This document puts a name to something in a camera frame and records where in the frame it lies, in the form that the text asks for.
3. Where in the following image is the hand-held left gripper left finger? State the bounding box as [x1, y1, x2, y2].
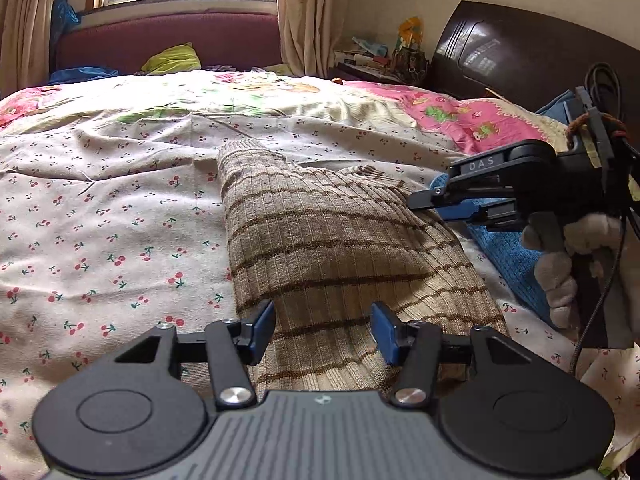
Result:
[115, 300, 277, 410]

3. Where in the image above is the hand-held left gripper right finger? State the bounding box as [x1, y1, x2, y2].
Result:
[370, 301, 534, 408]

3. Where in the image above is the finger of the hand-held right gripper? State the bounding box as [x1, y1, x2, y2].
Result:
[406, 141, 557, 212]
[439, 198, 524, 234]

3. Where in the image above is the beige striped knit sweater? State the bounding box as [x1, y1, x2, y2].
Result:
[216, 140, 512, 397]

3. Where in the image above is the person's right hand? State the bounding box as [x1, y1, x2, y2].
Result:
[519, 210, 626, 331]

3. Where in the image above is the blue knitted garment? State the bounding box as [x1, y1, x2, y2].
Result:
[429, 171, 567, 332]

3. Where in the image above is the blue pillow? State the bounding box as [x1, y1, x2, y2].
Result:
[534, 89, 583, 132]

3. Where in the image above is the pink floral quilt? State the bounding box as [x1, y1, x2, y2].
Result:
[0, 69, 572, 157]

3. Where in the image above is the dark wooden headboard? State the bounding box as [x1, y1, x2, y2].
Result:
[431, 0, 640, 137]

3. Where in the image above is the brown bag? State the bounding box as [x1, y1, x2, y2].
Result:
[390, 47, 432, 86]

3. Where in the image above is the yellow flower ornament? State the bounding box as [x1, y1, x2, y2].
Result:
[396, 16, 427, 54]

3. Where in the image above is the stack of books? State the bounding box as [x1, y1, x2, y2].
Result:
[332, 35, 402, 81]

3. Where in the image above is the cherry print sheet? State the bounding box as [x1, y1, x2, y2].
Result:
[0, 105, 640, 480]

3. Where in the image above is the beige curtain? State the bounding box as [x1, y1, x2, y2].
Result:
[276, 0, 362, 82]
[0, 0, 64, 100]

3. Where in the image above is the green cloth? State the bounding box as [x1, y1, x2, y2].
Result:
[140, 42, 203, 74]

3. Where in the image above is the blue cloth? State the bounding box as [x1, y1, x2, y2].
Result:
[47, 65, 122, 87]

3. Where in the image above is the maroon sofa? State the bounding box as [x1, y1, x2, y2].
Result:
[54, 10, 282, 75]

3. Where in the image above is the blue plastic bag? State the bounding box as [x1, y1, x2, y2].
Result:
[50, 0, 83, 44]

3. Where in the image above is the black cable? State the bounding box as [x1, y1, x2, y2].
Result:
[564, 61, 640, 377]

